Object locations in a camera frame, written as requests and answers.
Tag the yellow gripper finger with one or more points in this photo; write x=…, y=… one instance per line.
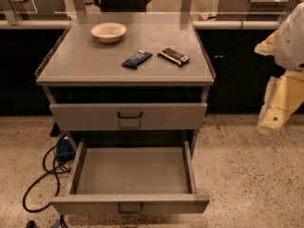
x=267, y=47
x=283, y=97

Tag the grey drawer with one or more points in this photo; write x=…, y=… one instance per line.
x=131, y=181
x=77, y=117

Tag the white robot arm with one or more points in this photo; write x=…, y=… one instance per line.
x=289, y=47

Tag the grey metal drawer cabinet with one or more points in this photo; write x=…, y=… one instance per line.
x=84, y=70

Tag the steel background table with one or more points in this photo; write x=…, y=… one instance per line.
x=254, y=10

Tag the black snack bar wrapper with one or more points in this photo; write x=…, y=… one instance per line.
x=173, y=56

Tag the blue snack bar wrapper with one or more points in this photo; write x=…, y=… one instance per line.
x=137, y=59

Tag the white ceramic bowl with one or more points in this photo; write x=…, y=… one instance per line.
x=109, y=32

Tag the blue power box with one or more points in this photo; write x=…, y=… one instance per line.
x=64, y=150

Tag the white horizontal rail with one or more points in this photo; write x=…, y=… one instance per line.
x=48, y=24

